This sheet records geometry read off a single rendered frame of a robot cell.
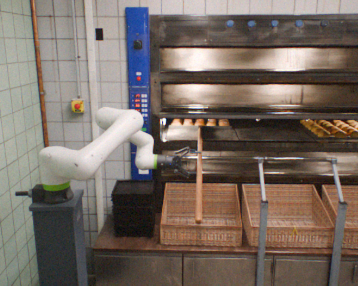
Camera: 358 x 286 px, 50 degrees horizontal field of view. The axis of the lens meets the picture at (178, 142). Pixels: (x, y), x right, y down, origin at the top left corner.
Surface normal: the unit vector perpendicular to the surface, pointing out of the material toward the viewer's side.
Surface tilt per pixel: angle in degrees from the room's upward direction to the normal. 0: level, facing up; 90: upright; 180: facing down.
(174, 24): 90
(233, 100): 70
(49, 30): 90
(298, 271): 91
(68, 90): 90
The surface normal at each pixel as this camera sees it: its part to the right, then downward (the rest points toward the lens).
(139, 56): -0.04, 0.25
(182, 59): -0.03, -0.11
